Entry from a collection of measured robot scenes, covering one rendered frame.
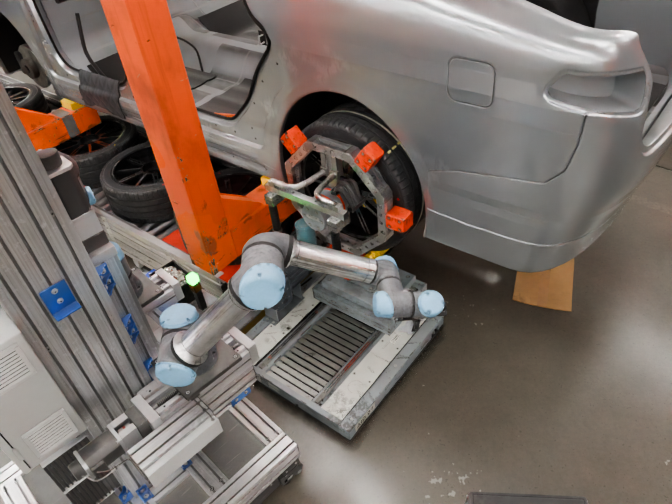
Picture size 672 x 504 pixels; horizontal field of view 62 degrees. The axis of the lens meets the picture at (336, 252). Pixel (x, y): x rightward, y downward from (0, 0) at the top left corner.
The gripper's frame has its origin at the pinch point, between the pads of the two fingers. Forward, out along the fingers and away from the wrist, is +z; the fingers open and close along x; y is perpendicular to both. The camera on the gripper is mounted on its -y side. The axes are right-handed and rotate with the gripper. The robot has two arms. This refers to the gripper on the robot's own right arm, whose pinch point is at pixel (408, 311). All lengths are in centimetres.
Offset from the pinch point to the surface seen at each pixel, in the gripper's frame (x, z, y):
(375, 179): -56, 27, 2
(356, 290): -18, 98, 0
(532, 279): -20, 108, -102
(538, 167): -43, -22, -42
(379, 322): -1, 90, -9
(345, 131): -76, 26, 13
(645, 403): 44, 51, -119
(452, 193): -44, 10, -24
